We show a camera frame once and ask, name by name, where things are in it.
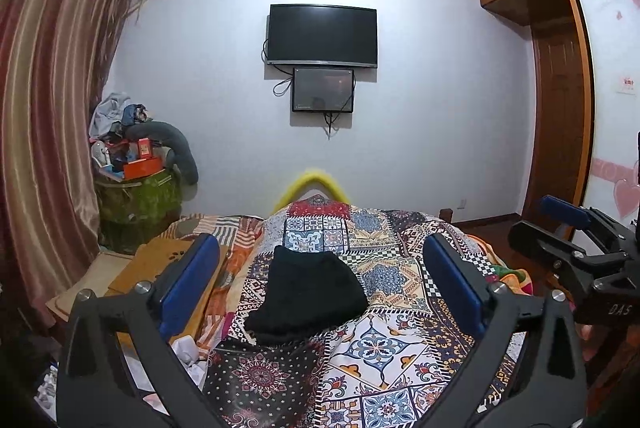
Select small black wall monitor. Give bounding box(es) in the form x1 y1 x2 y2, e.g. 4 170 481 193
291 66 356 114

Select white sliding wardrobe door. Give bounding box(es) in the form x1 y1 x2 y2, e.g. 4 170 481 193
570 0 640 259

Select pale cardboard sheet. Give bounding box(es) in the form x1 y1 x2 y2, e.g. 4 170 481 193
44 250 135 323

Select brown cardboard sheet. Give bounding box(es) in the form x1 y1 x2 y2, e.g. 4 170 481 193
107 233 231 345

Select striped brown curtain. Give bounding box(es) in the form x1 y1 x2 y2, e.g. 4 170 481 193
0 0 147 335

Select patchwork patterned bedspread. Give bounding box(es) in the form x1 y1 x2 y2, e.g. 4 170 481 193
197 194 533 428

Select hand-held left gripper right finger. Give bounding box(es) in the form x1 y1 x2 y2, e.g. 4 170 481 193
422 232 588 428

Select black wall television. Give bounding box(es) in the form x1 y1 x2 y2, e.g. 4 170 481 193
266 4 379 70

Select white crumpled cloth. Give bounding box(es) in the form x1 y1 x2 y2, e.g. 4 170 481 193
171 334 212 380

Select orange striped cloth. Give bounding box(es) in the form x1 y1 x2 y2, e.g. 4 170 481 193
169 213 267 259

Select orange box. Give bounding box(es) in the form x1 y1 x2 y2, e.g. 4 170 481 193
122 157 166 181

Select yellow bed-end cushion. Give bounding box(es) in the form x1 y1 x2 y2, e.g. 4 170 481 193
272 167 354 217

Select pile of clothes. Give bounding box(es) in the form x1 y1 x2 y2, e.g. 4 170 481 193
88 92 152 145

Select grey bolster pillow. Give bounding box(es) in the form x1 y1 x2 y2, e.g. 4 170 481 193
136 121 200 185

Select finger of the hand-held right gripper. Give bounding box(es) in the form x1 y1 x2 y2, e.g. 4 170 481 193
508 220 597 289
537 194 640 261

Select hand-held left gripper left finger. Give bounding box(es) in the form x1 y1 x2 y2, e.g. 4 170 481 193
55 233 227 428

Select black pants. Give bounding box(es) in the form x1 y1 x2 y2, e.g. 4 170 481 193
243 245 370 348

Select green cloth-covered stand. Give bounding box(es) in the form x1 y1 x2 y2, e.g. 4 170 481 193
94 170 184 255

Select wooden door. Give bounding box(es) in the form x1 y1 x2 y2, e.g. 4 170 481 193
522 0 594 225

